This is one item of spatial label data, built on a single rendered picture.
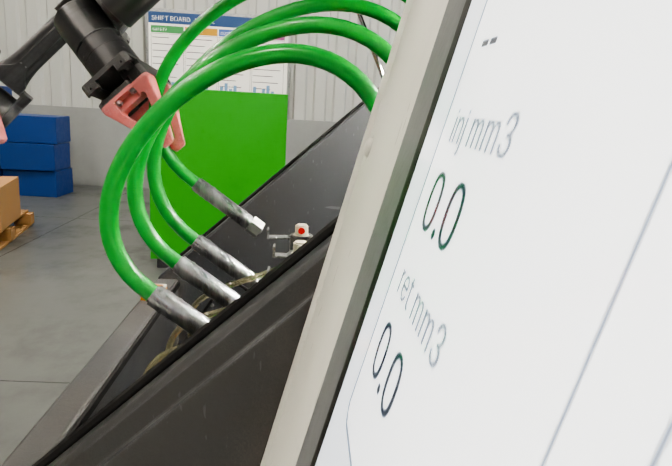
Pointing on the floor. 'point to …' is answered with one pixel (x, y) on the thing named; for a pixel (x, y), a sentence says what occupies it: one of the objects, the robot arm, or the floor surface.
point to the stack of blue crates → (38, 154)
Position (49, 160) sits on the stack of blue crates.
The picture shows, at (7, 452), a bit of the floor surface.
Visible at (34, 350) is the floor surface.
